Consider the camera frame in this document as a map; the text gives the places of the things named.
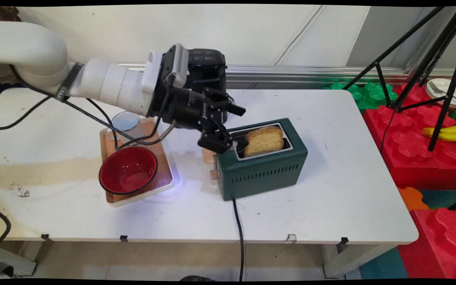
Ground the teal foam floor mat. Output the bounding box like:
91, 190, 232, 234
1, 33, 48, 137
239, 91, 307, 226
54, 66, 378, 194
360, 247, 409, 280

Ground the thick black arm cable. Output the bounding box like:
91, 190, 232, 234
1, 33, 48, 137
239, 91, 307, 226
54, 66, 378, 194
0, 95, 53, 131

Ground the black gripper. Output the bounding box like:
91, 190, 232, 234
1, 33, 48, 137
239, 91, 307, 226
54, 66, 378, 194
151, 86, 247, 155

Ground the green foam block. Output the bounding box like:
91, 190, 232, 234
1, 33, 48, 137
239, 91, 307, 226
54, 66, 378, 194
323, 82, 399, 110

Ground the dark green two-slot toaster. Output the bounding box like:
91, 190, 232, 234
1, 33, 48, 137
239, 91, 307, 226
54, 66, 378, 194
213, 118, 308, 201

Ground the black tripod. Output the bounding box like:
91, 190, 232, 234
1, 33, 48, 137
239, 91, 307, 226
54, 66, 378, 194
343, 6, 456, 152

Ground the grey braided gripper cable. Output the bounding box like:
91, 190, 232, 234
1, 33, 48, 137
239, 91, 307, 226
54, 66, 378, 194
115, 120, 178, 150

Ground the aluminium wall rail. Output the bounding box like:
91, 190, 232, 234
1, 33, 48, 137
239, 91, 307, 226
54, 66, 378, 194
116, 63, 456, 90

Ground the wooden serving tray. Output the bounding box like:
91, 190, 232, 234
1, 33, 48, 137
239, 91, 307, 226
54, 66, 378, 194
100, 117, 175, 208

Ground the white table leg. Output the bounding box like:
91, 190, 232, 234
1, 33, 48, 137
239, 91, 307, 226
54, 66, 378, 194
322, 243, 395, 279

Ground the black velcro strap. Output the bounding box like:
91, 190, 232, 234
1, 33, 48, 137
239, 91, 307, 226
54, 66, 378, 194
55, 62, 84, 103

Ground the black coffee machine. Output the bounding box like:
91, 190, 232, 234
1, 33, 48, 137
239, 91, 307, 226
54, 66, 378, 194
184, 48, 228, 124

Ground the red patterned cloth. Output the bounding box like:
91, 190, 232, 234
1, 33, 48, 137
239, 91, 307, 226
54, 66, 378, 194
396, 207, 456, 280

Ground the black toaster power cord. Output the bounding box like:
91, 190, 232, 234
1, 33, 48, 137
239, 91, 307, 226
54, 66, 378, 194
232, 198, 245, 281

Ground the long black camera cable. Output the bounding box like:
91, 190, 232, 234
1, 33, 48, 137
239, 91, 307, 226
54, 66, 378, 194
9, 65, 174, 146

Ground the toasted bread slice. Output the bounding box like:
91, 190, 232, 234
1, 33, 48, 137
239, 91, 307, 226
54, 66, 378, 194
243, 126, 285, 158

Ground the thin black tripod cable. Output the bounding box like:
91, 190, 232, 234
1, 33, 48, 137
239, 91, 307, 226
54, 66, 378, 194
380, 108, 397, 154

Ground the silver fork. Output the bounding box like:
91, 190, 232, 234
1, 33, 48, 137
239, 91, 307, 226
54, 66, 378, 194
427, 81, 456, 106

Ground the large red foam block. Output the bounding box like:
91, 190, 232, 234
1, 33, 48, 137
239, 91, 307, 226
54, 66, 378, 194
362, 83, 456, 191

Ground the clear glass cup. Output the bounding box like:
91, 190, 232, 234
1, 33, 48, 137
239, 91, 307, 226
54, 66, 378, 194
106, 111, 140, 145

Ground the wrist camera with grey heatsink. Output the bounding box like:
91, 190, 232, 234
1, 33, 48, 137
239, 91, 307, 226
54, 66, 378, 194
146, 43, 190, 90

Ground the red bowl with black rim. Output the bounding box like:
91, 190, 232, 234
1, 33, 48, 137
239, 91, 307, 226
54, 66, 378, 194
99, 146, 158, 196

